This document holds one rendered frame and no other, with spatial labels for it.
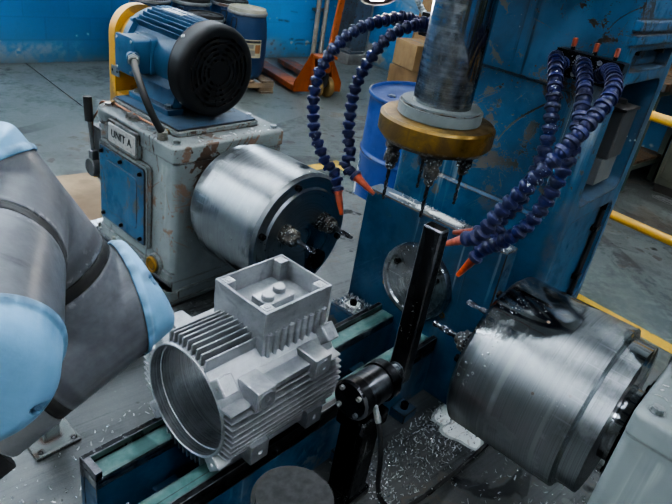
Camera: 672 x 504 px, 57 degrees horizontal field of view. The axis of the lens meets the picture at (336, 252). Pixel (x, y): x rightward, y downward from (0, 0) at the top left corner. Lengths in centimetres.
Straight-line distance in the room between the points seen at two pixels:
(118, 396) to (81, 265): 69
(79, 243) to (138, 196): 85
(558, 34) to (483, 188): 29
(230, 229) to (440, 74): 46
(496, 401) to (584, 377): 12
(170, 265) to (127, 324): 81
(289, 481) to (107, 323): 18
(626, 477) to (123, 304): 59
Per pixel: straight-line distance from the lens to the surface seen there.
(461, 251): 108
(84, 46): 660
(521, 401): 85
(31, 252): 38
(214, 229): 116
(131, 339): 51
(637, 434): 78
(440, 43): 92
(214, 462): 83
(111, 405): 114
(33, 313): 34
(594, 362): 84
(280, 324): 79
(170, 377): 90
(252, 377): 77
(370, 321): 118
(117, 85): 150
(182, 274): 133
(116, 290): 50
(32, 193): 44
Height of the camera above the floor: 158
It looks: 28 degrees down
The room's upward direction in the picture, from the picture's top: 10 degrees clockwise
